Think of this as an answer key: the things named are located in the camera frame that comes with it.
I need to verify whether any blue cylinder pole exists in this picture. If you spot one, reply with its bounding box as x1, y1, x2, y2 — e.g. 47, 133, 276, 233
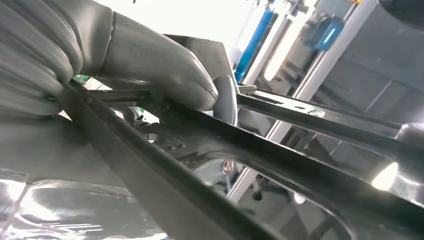
234, 7, 276, 84

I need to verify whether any blue box device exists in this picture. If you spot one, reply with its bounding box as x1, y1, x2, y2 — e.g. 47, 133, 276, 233
304, 14, 346, 53

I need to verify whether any dark round robot head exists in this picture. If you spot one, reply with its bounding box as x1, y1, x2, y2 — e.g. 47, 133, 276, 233
377, 0, 424, 33

